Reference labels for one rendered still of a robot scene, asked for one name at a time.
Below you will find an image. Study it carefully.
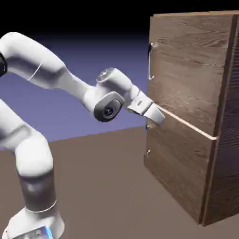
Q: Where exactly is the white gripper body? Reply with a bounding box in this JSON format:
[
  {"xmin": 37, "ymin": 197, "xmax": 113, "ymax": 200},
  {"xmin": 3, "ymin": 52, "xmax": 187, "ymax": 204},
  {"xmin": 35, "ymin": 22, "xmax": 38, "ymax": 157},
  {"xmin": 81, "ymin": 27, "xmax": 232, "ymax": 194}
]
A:
[{"xmin": 143, "ymin": 103, "xmax": 166, "ymax": 126}]

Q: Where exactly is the large wooden cabinet door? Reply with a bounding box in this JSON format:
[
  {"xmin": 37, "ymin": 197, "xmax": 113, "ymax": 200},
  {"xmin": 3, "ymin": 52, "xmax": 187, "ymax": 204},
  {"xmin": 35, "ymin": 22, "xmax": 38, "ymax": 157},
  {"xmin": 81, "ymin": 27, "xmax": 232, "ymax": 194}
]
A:
[{"xmin": 147, "ymin": 13, "xmax": 234, "ymax": 138}]

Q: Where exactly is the small wooden cabinet door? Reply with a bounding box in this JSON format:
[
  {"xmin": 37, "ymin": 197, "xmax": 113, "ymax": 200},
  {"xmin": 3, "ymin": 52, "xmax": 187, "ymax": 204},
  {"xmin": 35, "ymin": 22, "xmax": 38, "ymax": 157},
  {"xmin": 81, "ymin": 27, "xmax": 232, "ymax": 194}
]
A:
[{"xmin": 143, "ymin": 110, "xmax": 217, "ymax": 225}]

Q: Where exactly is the brown wooden cabinet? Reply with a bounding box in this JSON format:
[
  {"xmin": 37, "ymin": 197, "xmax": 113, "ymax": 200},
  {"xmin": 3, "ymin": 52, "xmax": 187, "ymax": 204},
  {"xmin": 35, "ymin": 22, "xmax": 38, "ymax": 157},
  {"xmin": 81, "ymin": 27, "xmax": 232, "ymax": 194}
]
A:
[{"xmin": 143, "ymin": 10, "xmax": 239, "ymax": 227}]

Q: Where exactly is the short curved metal handle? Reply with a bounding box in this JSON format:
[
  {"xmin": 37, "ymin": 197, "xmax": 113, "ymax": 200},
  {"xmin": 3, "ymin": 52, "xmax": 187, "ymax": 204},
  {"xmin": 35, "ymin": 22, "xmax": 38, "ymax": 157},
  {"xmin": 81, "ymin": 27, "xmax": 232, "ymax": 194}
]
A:
[{"xmin": 145, "ymin": 124, "xmax": 151, "ymax": 156}]

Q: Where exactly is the long curved metal handle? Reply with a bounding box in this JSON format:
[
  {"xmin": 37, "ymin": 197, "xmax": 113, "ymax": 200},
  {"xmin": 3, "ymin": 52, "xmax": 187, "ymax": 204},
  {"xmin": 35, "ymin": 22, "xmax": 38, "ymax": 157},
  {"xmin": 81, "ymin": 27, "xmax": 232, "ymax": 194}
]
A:
[{"xmin": 148, "ymin": 42, "xmax": 159, "ymax": 81}]

